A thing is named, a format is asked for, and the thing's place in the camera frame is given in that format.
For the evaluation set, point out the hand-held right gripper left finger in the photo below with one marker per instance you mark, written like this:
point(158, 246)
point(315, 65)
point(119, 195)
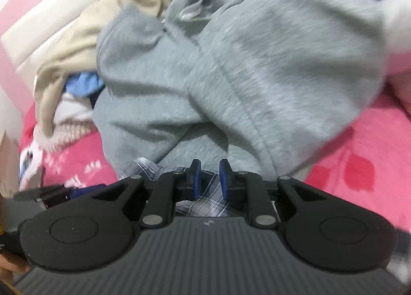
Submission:
point(195, 182)

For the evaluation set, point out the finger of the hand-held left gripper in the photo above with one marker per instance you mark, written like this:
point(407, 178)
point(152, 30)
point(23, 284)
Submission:
point(85, 191)

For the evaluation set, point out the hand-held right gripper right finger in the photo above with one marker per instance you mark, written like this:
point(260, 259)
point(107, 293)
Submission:
point(224, 182)

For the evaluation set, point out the black white plaid shirt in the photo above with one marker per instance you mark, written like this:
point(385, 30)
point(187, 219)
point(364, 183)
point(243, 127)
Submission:
point(210, 199)

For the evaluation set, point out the white knitted garment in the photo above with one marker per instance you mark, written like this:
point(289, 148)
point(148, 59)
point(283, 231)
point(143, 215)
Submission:
point(70, 128)

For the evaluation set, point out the blue garment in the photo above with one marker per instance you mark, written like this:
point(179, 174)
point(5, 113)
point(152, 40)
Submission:
point(84, 83)

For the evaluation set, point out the grey hoodie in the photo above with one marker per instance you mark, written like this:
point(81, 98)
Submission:
point(257, 73)

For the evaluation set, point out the pink floral blanket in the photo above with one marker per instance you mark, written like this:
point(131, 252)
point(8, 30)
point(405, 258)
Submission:
point(353, 153)

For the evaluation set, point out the beige garment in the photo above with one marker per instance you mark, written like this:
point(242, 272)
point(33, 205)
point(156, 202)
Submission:
point(80, 48)

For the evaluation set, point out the cream padded headboard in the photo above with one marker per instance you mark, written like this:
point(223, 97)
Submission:
point(35, 35)

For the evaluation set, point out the pink printed quilt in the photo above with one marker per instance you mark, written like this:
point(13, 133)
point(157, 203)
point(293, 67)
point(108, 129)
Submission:
point(398, 57)

